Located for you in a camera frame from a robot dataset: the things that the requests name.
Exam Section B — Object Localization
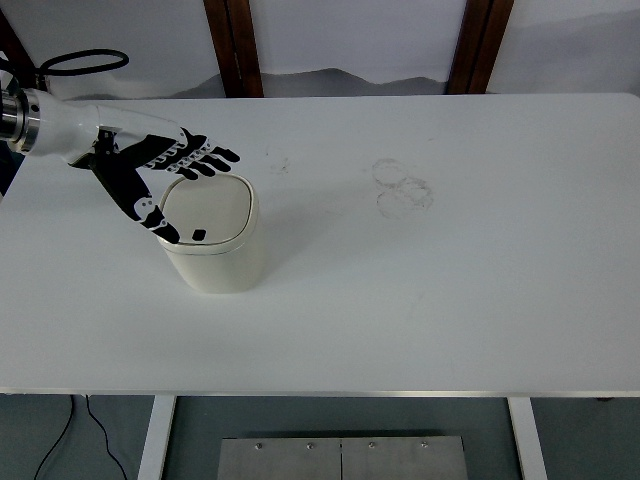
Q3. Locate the grey metal base plate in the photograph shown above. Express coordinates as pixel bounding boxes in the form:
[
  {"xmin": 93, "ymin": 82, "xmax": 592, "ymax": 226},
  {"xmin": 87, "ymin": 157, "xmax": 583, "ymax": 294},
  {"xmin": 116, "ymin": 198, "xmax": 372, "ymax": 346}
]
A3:
[{"xmin": 218, "ymin": 436, "xmax": 468, "ymax": 479}]

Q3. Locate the white table leg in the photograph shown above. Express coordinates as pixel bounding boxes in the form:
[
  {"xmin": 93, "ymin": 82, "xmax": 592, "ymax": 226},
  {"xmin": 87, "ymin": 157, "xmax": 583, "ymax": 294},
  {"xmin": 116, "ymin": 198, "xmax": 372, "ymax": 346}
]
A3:
[
  {"xmin": 507, "ymin": 397, "xmax": 548, "ymax": 480},
  {"xmin": 137, "ymin": 395, "xmax": 177, "ymax": 480}
]

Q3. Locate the left dark wooden frame post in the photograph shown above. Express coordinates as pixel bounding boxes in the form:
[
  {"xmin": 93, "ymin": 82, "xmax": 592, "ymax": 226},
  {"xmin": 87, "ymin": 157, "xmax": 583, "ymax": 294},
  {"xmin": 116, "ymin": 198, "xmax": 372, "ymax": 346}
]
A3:
[{"xmin": 203, "ymin": 0, "xmax": 264, "ymax": 98}]

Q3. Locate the left white table leg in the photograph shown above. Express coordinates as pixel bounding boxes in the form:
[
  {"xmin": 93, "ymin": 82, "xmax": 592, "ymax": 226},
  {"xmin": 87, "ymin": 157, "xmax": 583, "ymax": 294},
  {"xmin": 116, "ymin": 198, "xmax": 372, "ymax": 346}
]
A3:
[{"xmin": 137, "ymin": 395, "xmax": 177, "ymax": 480}]

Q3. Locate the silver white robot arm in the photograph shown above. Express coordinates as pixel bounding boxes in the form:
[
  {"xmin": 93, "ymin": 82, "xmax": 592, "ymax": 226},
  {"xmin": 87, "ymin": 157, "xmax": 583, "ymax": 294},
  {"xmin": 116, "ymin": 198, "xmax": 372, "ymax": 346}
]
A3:
[{"xmin": 1, "ymin": 89, "xmax": 240, "ymax": 244}]

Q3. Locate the right white table leg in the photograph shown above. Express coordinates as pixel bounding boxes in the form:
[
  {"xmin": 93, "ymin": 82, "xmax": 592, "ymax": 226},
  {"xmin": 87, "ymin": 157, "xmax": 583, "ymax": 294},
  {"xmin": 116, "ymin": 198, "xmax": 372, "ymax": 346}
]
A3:
[{"xmin": 507, "ymin": 397, "xmax": 548, "ymax": 480}]

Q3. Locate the dark wooden frame post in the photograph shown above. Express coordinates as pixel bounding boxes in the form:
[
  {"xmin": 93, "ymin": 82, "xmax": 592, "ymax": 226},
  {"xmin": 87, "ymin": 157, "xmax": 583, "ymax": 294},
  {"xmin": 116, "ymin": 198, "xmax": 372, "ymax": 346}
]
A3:
[
  {"xmin": 445, "ymin": 0, "xmax": 515, "ymax": 95},
  {"xmin": 203, "ymin": 0, "xmax": 264, "ymax": 98}
]

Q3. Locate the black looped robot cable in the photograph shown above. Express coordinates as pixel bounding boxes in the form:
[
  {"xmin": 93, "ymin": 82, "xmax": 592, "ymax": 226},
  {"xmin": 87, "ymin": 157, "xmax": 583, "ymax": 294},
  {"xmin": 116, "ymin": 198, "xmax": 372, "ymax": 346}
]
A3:
[{"xmin": 34, "ymin": 48, "xmax": 130, "ymax": 91}]

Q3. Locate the right dark wooden frame post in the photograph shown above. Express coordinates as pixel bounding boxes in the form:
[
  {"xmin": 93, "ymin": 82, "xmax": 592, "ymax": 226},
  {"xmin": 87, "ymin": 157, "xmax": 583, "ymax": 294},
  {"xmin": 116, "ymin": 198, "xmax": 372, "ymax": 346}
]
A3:
[{"xmin": 445, "ymin": 0, "xmax": 515, "ymax": 95}]

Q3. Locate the cream lidded trash can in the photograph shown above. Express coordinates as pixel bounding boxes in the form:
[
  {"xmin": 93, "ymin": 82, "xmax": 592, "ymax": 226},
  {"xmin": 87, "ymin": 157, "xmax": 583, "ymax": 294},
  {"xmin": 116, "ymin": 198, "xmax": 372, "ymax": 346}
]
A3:
[{"xmin": 159, "ymin": 174, "xmax": 267, "ymax": 294}]

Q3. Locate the black floor cable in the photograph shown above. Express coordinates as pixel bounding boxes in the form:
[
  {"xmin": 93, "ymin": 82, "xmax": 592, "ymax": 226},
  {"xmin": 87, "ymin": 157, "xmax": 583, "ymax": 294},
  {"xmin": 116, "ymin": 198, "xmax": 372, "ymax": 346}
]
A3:
[{"xmin": 32, "ymin": 394, "xmax": 127, "ymax": 480}]

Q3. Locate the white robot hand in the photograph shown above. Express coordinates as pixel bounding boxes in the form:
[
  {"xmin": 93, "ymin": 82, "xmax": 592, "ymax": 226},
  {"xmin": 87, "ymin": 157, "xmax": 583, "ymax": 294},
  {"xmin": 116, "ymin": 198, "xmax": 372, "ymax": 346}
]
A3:
[{"xmin": 66, "ymin": 106, "xmax": 240, "ymax": 244}]

